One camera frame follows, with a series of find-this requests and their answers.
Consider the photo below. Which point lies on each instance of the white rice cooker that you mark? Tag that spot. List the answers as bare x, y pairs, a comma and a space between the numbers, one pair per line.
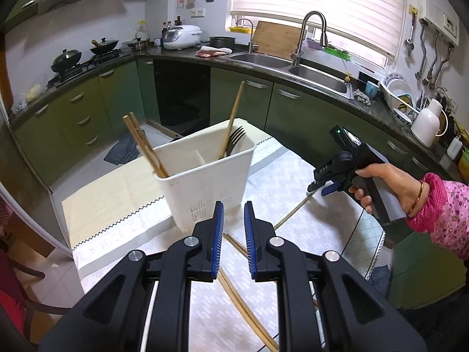
182, 37

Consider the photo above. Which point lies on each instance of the grey floor cloth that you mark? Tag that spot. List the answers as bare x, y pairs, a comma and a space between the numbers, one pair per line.
122, 148

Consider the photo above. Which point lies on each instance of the hanging steel ladle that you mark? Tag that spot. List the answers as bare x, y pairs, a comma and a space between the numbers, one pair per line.
409, 44

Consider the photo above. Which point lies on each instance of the black fork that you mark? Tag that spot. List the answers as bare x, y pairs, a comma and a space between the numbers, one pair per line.
234, 141

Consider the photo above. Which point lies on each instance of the white thermos jug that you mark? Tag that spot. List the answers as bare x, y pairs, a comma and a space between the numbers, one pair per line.
427, 124

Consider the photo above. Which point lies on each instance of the steel double sink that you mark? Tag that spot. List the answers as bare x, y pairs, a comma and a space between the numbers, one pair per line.
293, 69

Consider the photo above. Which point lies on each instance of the small steel faucet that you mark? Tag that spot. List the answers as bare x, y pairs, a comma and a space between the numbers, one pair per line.
250, 36

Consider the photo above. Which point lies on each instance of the white patterned table cloth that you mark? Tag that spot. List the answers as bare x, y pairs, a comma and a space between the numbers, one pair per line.
121, 198

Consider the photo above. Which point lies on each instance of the red cushioned wooden chair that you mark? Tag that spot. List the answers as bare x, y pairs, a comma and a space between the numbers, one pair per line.
14, 282

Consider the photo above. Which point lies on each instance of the white plastic utensil holder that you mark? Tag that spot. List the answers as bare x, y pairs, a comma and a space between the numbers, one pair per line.
205, 187

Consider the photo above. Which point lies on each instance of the black wok with lid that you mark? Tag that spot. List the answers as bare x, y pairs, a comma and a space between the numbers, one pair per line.
66, 60

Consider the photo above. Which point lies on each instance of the green lower cabinets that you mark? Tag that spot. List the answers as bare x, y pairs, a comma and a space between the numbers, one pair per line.
293, 117

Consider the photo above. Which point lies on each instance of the green plastic tray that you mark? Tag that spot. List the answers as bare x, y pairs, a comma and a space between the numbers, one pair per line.
339, 52

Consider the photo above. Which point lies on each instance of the dish rack with plates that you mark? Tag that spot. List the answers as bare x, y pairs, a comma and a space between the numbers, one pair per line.
399, 99

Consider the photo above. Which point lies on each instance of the dark sauce bottles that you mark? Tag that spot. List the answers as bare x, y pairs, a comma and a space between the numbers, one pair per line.
171, 25

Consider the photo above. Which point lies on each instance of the grey rag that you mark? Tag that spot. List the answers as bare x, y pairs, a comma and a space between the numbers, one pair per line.
362, 97

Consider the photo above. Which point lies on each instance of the tall steel faucet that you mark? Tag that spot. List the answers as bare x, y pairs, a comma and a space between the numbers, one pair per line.
302, 33

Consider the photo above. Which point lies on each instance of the person's right forearm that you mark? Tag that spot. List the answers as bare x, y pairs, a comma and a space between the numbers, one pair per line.
445, 216

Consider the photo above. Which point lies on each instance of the small steel pot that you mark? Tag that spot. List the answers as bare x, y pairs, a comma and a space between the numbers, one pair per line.
138, 44

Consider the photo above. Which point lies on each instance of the black cooking pot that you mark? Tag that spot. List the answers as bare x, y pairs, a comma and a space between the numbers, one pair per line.
222, 41

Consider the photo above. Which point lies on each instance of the white wall socket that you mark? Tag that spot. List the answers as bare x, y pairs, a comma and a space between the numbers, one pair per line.
197, 12

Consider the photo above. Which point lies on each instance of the black gas stove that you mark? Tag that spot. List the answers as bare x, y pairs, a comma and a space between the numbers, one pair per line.
88, 68

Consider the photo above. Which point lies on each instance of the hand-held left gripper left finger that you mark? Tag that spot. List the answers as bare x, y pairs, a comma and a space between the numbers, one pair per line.
217, 242

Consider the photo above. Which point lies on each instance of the white water heater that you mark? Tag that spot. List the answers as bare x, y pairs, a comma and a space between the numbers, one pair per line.
439, 3

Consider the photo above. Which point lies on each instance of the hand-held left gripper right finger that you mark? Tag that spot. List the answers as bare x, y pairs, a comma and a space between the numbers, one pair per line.
250, 242

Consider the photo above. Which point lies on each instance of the yellow tray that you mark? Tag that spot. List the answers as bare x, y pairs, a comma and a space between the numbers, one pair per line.
241, 29

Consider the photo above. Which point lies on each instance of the teal cup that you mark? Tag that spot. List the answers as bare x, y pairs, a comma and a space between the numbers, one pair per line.
372, 90

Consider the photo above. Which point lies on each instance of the purple soap holder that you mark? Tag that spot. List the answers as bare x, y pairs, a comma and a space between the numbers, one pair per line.
316, 43

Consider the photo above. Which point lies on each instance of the black built-in appliance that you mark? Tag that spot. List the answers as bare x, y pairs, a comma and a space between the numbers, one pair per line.
181, 91

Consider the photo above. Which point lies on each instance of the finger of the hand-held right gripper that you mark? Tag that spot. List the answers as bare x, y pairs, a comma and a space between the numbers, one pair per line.
331, 190
318, 184

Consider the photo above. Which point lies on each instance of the wooden cutting board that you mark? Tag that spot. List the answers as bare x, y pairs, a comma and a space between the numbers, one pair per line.
276, 38

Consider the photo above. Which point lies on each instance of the pale cabbage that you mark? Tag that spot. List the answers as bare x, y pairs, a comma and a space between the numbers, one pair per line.
33, 92

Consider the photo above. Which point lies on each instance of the white window blind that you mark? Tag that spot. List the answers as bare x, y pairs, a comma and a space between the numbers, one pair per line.
315, 7

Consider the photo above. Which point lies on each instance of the cooking oil bottle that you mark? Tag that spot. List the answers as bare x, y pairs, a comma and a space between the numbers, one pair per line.
142, 30

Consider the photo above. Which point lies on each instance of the pink dish cloth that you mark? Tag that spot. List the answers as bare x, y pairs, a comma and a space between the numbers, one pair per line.
213, 52

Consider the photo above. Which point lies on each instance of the person's right hand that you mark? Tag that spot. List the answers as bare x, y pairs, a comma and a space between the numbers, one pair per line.
401, 187

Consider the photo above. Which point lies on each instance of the white plastic bottle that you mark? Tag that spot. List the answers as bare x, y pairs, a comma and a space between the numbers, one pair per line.
453, 148

